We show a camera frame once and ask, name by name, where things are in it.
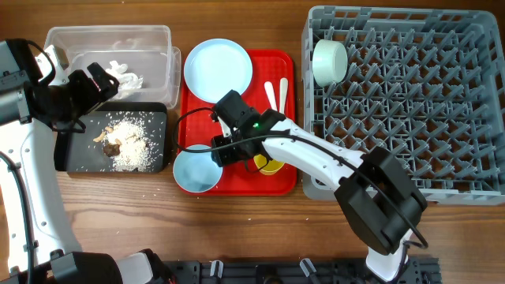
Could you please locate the crumpled white tissue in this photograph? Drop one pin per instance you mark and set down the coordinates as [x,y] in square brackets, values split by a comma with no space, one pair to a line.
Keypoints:
[128,82]

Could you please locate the clear plastic waste bin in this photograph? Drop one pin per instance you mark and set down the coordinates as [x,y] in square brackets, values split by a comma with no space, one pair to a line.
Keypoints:
[147,51]

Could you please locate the light blue plate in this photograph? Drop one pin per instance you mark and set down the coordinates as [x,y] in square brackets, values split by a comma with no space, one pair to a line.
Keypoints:
[215,67]

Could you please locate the red serving tray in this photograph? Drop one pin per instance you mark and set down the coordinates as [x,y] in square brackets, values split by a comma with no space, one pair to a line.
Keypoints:
[243,179]

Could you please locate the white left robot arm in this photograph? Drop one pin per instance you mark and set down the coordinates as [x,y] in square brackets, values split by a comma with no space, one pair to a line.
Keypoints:
[42,246]

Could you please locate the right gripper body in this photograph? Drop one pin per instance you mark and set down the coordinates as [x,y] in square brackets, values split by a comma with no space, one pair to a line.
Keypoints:
[232,154]

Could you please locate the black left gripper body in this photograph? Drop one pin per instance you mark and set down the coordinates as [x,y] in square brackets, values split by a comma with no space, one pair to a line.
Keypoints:
[78,96]

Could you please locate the yellow cup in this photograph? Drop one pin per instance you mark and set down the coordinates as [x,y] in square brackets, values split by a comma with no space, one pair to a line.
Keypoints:
[267,166]

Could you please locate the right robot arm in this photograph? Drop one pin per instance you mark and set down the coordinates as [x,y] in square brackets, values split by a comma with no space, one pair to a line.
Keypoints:
[378,198]

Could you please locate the white plastic fork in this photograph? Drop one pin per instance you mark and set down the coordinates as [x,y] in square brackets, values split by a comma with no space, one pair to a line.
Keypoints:
[283,88]

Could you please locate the green bowl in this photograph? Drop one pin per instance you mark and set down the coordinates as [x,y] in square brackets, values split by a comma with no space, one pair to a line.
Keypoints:
[329,62]

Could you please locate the light blue bowl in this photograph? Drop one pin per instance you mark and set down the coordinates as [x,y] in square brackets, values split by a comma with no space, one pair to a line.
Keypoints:
[196,172]

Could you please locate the rice and food scraps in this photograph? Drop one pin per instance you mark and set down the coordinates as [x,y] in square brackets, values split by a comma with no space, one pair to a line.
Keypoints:
[123,141]

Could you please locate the black plastic tray bin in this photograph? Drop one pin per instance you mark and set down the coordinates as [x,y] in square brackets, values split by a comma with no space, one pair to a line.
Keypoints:
[66,153]

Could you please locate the grey dishwasher rack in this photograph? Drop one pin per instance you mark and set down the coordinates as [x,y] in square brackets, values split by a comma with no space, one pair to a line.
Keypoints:
[426,84]

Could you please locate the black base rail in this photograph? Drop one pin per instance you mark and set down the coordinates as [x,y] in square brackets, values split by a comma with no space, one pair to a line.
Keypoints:
[339,271]

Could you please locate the white plastic spoon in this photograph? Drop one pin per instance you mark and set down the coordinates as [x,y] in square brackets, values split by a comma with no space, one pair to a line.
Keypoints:
[270,92]

